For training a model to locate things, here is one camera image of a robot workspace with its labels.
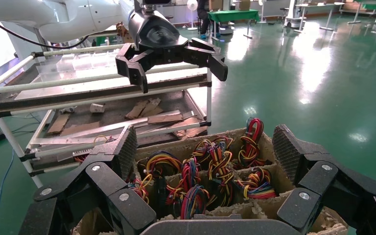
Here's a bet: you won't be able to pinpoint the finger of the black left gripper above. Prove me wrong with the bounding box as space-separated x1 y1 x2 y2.
115 43 159 94
184 37 228 82

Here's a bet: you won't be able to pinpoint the clear plastic tray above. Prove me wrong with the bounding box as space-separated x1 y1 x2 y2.
36 51 119 82

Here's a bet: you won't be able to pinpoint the person in dark clothes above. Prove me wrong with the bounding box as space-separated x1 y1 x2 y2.
197 0 221 40

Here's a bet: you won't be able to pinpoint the white top table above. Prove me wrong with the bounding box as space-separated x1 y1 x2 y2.
294 1 346 33

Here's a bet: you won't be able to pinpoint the brown cardboard divider box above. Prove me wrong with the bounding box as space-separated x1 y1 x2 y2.
71 127 349 235

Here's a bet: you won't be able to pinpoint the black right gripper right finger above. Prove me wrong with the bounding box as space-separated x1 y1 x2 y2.
271 124 376 235

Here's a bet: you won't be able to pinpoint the green cloth table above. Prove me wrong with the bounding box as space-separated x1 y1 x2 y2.
207 9 260 40

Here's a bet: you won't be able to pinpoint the white standing fan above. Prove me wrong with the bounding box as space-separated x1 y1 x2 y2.
258 0 268 24
186 0 199 31

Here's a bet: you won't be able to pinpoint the grey power supply with wires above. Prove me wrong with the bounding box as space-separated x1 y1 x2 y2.
56 134 118 163
235 167 279 201
191 135 235 208
165 158 211 220
144 150 183 180
127 174 150 205

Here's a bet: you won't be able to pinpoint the torn brown cardboard piece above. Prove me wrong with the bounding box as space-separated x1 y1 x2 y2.
46 112 71 135
173 117 208 140
125 97 165 120

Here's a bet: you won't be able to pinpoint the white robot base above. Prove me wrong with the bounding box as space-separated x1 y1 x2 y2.
283 0 306 29

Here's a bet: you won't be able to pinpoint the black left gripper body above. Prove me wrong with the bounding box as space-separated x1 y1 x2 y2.
128 10 188 65

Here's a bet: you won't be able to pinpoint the wire bundles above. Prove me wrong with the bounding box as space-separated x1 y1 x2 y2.
238 117 266 168

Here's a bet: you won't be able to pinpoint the thin blue floor cable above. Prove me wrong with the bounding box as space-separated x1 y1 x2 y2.
0 148 15 235

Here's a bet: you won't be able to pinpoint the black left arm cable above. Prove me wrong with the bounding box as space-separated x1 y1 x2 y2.
0 17 90 50

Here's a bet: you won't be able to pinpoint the white pipe rack cart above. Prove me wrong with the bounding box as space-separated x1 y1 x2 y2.
0 43 213 189

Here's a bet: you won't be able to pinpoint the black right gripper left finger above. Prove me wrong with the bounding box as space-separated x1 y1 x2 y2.
19 124 157 235

